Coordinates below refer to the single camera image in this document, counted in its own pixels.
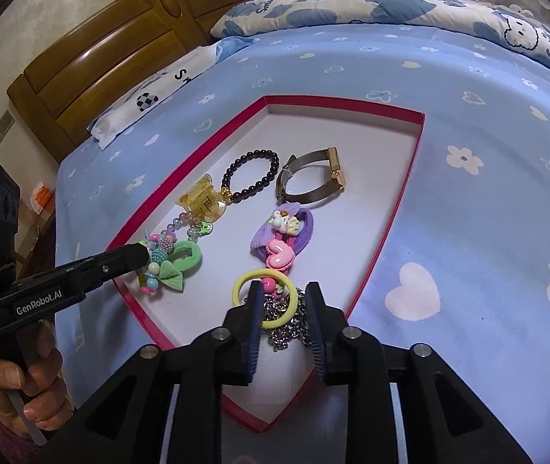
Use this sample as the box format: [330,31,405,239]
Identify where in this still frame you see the green beaded hair tie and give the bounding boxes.
[137,233,203,297]

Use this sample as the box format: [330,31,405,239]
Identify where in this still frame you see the wooden headboard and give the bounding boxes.
[7,0,290,162]

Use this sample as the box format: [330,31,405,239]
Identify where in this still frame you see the person's left hand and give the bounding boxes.
[0,343,70,440]

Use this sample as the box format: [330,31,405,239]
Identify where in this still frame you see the blue cloud-print pillow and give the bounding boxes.
[210,0,550,90]

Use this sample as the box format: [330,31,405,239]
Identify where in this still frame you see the purple bow hair tie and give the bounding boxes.
[250,203,311,252]

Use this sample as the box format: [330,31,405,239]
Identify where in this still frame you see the dark bead bracelet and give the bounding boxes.
[221,150,280,203]

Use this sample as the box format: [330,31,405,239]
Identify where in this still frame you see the gold mesh band wristwatch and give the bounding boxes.
[275,147,348,206]

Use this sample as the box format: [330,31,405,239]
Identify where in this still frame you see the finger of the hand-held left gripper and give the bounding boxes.
[55,243,151,295]

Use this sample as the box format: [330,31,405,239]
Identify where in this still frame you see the yellow floral hair claw clip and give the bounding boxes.
[175,174,230,218]

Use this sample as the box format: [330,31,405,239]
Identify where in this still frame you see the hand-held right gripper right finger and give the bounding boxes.
[304,280,534,464]

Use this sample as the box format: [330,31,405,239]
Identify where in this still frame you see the orange boxes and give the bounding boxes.
[26,181,56,216]

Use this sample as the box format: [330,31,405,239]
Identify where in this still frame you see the pink heart hair clip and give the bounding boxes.
[264,238,297,271]

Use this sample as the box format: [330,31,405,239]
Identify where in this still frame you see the yellow hair tie with pink bead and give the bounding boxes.
[231,270,297,329]

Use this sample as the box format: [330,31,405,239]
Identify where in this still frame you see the red box with white inside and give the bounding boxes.
[105,96,425,435]

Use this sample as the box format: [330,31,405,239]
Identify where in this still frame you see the blue flower print bed sheet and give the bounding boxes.
[55,24,550,464]

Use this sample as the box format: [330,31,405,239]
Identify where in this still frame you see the colourful bead strand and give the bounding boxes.
[171,212,215,242]

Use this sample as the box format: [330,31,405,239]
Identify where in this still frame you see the white cartoon charm hair tie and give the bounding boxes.
[268,209,302,235]

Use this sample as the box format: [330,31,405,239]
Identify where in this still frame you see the white pillow with checkered heart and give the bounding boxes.
[89,39,256,150]

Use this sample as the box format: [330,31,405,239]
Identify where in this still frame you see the silver chain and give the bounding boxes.
[260,287,317,351]

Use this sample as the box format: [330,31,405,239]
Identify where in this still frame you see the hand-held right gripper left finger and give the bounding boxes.
[38,281,265,464]

